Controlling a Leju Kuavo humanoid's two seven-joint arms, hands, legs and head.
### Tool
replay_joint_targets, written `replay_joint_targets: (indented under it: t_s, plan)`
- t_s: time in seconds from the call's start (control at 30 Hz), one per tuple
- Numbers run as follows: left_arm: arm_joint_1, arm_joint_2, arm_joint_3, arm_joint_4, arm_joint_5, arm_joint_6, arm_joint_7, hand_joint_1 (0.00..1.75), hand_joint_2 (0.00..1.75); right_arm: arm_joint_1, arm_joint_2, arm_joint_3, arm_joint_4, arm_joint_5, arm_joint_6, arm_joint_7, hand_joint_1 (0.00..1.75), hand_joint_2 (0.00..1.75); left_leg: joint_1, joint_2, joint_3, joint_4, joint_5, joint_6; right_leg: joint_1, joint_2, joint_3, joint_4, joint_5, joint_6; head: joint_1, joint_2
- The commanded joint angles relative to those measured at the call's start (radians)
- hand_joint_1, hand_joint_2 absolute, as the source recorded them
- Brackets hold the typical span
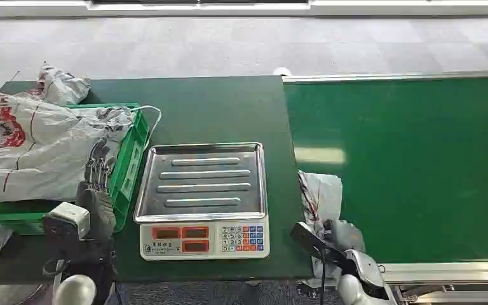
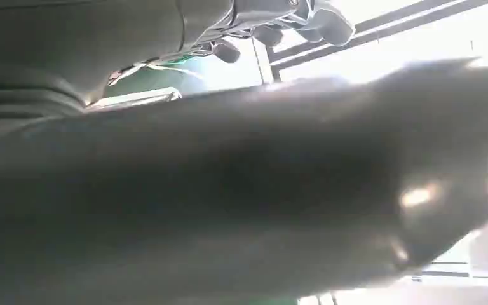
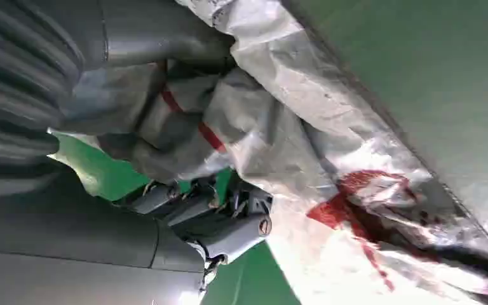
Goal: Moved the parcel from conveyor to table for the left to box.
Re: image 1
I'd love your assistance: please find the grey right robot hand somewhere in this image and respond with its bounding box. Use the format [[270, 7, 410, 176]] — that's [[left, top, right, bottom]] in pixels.
[[323, 218, 367, 254]]

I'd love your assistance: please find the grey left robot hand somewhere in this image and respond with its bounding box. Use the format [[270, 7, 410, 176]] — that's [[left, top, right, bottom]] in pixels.
[[75, 140, 118, 241]]

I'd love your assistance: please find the white plastic parcel bag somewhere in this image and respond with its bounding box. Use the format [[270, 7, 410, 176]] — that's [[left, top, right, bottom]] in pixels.
[[297, 170, 345, 290]]

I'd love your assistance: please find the green plastic crate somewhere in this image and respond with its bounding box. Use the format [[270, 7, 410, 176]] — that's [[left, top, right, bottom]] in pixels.
[[0, 102, 151, 236]]

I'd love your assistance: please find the large white parcel, red print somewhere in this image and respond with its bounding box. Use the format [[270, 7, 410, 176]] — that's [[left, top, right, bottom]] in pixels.
[[0, 91, 137, 204]]

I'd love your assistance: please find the green conveyor belt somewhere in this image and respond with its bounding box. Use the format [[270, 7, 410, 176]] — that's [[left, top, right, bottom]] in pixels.
[[283, 77, 488, 265]]

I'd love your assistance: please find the electronic scale with steel tray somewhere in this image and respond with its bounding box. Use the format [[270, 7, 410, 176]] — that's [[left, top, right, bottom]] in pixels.
[[133, 142, 271, 262]]

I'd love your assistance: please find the round steel basin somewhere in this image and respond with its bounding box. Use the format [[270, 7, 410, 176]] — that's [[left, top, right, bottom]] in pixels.
[[0, 283, 50, 305]]

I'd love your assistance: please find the crumpled grey-white parcel bag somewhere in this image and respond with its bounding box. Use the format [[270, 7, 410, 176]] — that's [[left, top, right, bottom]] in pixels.
[[24, 63, 92, 107]]

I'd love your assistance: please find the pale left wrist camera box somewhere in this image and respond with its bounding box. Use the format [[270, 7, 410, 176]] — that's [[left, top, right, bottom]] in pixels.
[[48, 201, 92, 240]]

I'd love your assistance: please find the black handheld scanner with cable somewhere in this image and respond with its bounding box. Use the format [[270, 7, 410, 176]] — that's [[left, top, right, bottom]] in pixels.
[[290, 221, 348, 305]]

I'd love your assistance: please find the silver conveyor frame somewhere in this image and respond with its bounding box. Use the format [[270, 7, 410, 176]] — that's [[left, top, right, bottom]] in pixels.
[[281, 69, 488, 305]]

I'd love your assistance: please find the white thin cord loop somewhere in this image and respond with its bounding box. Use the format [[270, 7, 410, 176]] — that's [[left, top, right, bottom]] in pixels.
[[130, 104, 163, 148]]

